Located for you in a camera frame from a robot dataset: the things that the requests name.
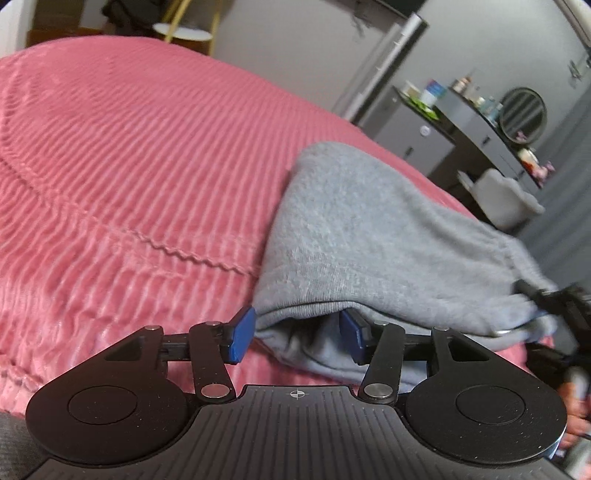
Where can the green item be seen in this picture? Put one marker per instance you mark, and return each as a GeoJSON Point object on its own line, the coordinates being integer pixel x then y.
{"type": "Point", "coordinates": [422, 110]}

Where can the white upholstered chair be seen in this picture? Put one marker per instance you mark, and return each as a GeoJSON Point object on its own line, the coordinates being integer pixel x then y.
{"type": "Point", "coordinates": [501, 198]}

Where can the white jar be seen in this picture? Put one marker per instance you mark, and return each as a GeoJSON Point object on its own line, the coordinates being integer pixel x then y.
{"type": "Point", "coordinates": [527, 157]}

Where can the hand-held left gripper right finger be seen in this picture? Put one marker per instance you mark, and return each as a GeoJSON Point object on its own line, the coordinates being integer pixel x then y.
{"type": "Point", "coordinates": [351, 336]}

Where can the round black-framed mirror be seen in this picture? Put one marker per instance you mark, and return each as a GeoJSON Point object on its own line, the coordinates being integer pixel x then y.
{"type": "Point", "coordinates": [522, 114]}

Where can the pink ribbed blanket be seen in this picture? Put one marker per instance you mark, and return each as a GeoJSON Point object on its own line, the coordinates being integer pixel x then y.
{"type": "Point", "coordinates": [129, 184]}

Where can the grey pants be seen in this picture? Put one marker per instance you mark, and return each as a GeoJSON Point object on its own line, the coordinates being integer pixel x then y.
{"type": "Point", "coordinates": [369, 230]}

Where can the white air conditioner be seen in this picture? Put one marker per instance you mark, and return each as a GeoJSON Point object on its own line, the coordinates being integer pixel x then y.
{"type": "Point", "coordinates": [577, 16]}

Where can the tall white tower fan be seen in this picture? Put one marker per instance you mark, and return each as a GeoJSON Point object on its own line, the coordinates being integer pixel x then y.
{"type": "Point", "coordinates": [385, 64]}

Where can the white container with blue label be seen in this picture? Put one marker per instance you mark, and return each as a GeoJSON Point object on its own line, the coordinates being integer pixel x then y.
{"type": "Point", "coordinates": [431, 94]}

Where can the black clothes heap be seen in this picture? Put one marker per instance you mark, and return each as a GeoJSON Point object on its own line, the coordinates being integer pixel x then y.
{"type": "Point", "coordinates": [120, 9]}

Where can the person's right hand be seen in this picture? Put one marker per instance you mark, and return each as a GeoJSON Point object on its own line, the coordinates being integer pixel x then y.
{"type": "Point", "coordinates": [577, 420]}

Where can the small bottles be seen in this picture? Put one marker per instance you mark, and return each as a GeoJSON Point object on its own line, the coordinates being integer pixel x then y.
{"type": "Point", "coordinates": [491, 110]}

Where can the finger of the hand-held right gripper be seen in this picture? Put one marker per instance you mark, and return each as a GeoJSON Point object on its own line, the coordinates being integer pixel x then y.
{"type": "Point", "coordinates": [549, 357]}
{"type": "Point", "coordinates": [535, 291]}

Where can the pink toy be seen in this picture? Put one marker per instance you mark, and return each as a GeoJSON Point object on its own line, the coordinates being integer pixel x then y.
{"type": "Point", "coordinates": [542, 170]}

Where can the grey curtain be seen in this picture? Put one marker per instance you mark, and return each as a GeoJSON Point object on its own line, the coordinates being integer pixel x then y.
{"type": "Point", "coordinates": [568, 207]}

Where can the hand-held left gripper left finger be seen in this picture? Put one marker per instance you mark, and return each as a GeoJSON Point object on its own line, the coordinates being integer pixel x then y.
{"type": "Point", "coordinates": [242, 333]}

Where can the grey cabinet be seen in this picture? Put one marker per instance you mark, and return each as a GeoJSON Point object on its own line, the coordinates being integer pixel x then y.
{"type": "Point", "coordinates": [413, 138]}

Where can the white round yellow-legged side table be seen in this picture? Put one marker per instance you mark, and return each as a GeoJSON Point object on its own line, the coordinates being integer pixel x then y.
{"type": "Point", "coordinates": [182, 32]}

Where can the grey dressing table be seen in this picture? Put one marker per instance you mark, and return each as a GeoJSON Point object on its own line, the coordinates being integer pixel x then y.
{"type": "Point", "coordinates": [480, 143]}

